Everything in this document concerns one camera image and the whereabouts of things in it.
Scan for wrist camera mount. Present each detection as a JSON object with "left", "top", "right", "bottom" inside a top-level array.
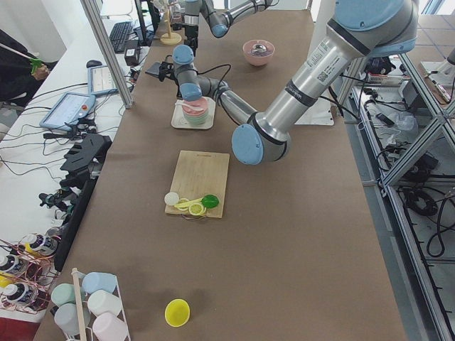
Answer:
[
  {"left": 159, "top": 61, "right": 176, "bottom": 82},
  {"left": 172, "top": 23, "right": 185, "bottom": 31}
]

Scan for blue plastic cup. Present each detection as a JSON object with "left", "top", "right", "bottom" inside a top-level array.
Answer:
[{"left": 82, "top": 272, "right": 117, "bottom": 295}]

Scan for aluminium frame post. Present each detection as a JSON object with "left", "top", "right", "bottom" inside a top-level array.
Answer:
[{"left": 80, "top": 0, "right": 133, "bottom": 109}]

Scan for small pink bowl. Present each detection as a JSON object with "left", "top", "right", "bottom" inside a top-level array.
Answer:
[{"left": 181, "top": 97, "right": 208, "bottom": 116}]

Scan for black tool holder rack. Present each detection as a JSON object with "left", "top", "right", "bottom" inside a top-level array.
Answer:
[{"left": 54, "top": 134, "right": 112, "bottom": 272}]

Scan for near teach pendant tablet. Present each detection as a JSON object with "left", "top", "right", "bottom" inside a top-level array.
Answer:
[{"left": 39, "top": 92, "right": 96, "bottom": 131}]

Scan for white plastic cup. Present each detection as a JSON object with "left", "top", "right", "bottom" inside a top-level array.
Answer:
[{"left": 87, "top": 290, "right": 122, "bottom": 316}]

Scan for grey plastic cup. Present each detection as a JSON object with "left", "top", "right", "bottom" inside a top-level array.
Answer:
[{"left": 54, "top": 303, "right": 80, "bottom": 335}]

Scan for teach pendant tablet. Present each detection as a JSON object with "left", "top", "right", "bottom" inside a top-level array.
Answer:
[
  {"left": 39, "top": 92, "right": 96, "bottom": 131},
  {"left": 87, "top": 65, "right": 117, "bottom": 96}
]

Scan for yellow plastic knife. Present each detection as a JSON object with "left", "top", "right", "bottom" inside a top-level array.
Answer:
[{"left": 174, "top": 197, "right": 202, "bottom": 212}]

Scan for far teach pendant tablet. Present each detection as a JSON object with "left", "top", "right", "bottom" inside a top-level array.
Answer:
[{"left": 87, "top": 65, "right": 117, "bottom": 96}]

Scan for cream serving tray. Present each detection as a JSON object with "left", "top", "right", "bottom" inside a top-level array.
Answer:
[{"left": 171, "top": 97, "right": 215, "bottom": 130}]

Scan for wooden mug tree stand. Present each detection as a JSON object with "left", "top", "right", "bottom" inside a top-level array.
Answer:
[{"left": 153, "top": 0, "right": 182, "bottom": 45}]

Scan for pink plastic cup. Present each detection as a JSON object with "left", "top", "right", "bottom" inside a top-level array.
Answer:
[{"left": 92, "top": 312, "right": 128, "bottom": 341}]

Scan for computer mouse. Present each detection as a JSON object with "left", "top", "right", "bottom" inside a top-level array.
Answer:
[{"left": 86, "top": 60, "right": 102, "bottom": 68}]

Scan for wooden cutting board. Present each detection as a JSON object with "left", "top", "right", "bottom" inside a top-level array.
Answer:
[{"left": 169, "top": 150, "right": 230, "bottom": 218}]

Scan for copper wire bottle rack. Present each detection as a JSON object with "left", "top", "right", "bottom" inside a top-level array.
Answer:
[{"left": 1, "top": 233, "right": 60, "bottom": 315}]

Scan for black keyboard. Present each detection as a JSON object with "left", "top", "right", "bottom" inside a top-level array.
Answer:
[{"left": 109, "top": 21, "right": 132, "bottom": 53}]

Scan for white cup rack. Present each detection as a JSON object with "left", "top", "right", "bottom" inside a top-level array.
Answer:
[{"left": 71, "top": 268, "right": 131, "bottom": 340}]

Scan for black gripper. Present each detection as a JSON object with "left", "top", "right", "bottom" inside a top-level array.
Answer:
[{"left": 184, "top": 24, "right": 198, "bottom": 57}]

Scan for green plastic cup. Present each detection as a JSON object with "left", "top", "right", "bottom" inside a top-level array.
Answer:
[{"left": 50, "top": 283, "right": 76, "bottom": 307}]

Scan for metal ice scoop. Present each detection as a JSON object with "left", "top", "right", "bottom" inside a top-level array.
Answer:
[{"left": 249, "top": 43, "right": 273, "bottom": 58}]

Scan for grey folded cloth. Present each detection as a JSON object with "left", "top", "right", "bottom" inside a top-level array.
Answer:
[{"left": 145, "top": 62, "right": 161, "bottom": 78}]

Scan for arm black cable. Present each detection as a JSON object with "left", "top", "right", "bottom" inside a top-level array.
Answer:
[{"left": 195, "top": 63, "right": 234, "bottom": 97}]

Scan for black power adapter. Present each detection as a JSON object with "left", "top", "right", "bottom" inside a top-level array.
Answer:
[{"left": 124, "top": 40, "right": 141, "bottom": 66}]

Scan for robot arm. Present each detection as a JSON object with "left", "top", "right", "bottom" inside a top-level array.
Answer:
[
  {"left": 183, "top": 0, "right": 275, "bottom": 56},
  {"left": 172, "top": 1, "right": 419, "bottom": 165}
]

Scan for stacked green bowls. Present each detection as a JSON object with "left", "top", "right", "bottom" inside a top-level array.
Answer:
[{"left": 183, "top": 112, "right": 208, "bottom": 126}]

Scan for green lime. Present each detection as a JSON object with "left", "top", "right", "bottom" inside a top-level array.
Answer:
[{"left": 201, "top": 194, "right": 220, "bottom": 209}]

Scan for white ceramic spoon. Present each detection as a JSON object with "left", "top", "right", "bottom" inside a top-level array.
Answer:
[{"left": 174, "top": 100, "right": 202, "bottom": 111}]

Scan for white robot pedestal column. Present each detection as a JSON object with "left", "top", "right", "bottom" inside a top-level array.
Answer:
[{"left": 296, "top": 0, "right": 335, "bottom": 126}]

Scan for large pink ice bowl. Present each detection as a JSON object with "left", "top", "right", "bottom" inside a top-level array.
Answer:
[{"left": 242, "top": 39, "right": 275, "bottom": 66}]

